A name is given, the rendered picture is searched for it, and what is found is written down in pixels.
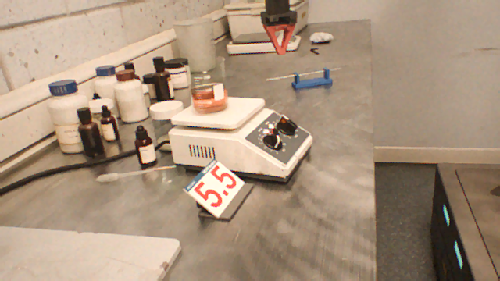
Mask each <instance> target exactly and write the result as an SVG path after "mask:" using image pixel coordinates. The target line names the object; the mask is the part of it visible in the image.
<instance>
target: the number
mask: <svg viewBox="0 0 500 281"><path fill-rule="evenodd" d="M239 183H240V180H239V179H238V178H237V177H236V176H234V175H233V174H232V173H230V172H229V171H228V170H227V169H225V168H224V167H223V166H222V165H221V164H219V163H218V162H217V163H216V164H215V165H214V166H213V167H212V168H211V169H210V170H209V172H207V173H206V174H205V175H204V176H203V177H202V178H201V179H200V180H199V181H198V182H197V183H196V185H195V186H194V187H193V188H192V189H191V190H190V192H192V193H193V195H194V196H196V197H197V198H198V199H199V200H201V201H202V202H203V203H205V204H206V205H207V206H208V207H210V208H211V209H212V210H213V211H215V212H217V211H218V210H219V209H220V207H221V206H222V205H223V203H224V202H225V200H226V199H228V197H229V196H230V195H231V193H232V192H233V191H234V189H235V188H236V187H237V185H238V184H239Z"/></svg>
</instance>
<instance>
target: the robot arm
mask: <svg viewBox="0 0 500 281"><path fill-rule="evenodd" d="M265 7H266V11H263V12H260V16H261V23H262V24H263V25H262V26H263V28H264V30H265V32H266V34H267V35H268V37H269V39H270V41H271V43H272V45H273V47H274V49H275V51H276V53H277V54H278V55H285V54H286V51H287V49H288V45H289V41H290V40H291V36H292V34H293V32H294V29H295V26H296V23H297V18H298V14H297V12H296V11H292V10H290V0H265ZM282 30H283V31H284V35H283V40H282V44H281V47H280V46H279V44H278V42H277V39H276V36H275V34H274V33H275V31H282Z"/></svg>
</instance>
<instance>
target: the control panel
mask: <svg viewBox="0 0 500 281"><path fill-rule="evenodd" d="M280 117H281V116H279V115H278V114H276V113H275V112H273V113H272V114H270V115H269V116H268V117H267V118H266V119H265V120H264V121H263V122H261V123H260V124H259V125H258V126H257V127H256V128H255V129H254V130H253V131H252V132H251V133H250V134H249V135H248V136H246V137H245V139H246V140H247V141H250V142H251V143H253V144H254V145H255V146H256V147H257V148H259V149H261V150H262V151H264V152H265V153H267V154H268V155H270V156H272V157H273V158H275V159H276V160H278V161H279V162H281V163H283V164H285V165H287V164H288V162H289V161H290V160H291V158H292V157H293V156H294V155H295V153H296V152H297V150H298V149H299V148H300V147H301V145H302V143H303V142H304V141H305V139H306V138H307V137H308V135H309V133H308V132H306V131H304V130H303V129H302V128H300V127H298V128H297V130H296V131H295V134H294V135H291V136H290V135H286V134H283V133H281V132H280V131H279V130H278V133H279V135H280V141H281V142H282V145H283V147H282V148H281V149H280V150H279V151H274V150H272V149H270V148H268V147H267V146H266V145H265V144H264V142H263V138H264V136H266V135H270V133H271V131H272V129H273V128H276V129H277V123H278V122H279V119H280ZM270 124H271V125H273V128H271V127H269V125H270ZM265 129H267V130H268V131H269V133H267V132H265V131H264V130H265Z"/></svg>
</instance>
